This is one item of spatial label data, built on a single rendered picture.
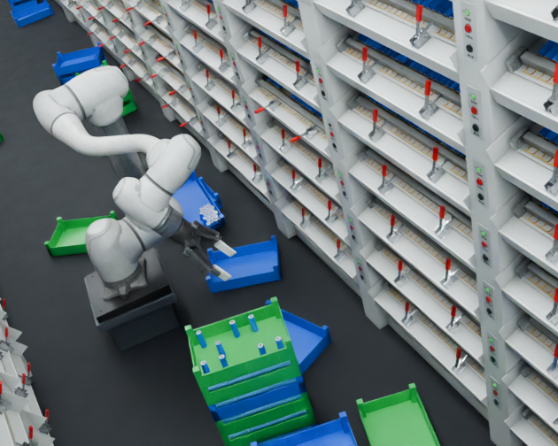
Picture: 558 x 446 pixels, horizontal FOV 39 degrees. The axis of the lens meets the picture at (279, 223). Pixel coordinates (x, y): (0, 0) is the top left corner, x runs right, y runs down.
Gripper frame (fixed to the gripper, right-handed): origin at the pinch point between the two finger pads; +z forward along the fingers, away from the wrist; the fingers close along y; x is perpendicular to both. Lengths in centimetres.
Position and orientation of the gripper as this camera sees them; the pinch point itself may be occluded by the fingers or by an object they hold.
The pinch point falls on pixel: (225, 262)
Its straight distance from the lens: 242.4
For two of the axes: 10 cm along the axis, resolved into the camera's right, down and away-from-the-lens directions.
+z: 7.2, 5.5, 4.2
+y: -1.1, 6.9, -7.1
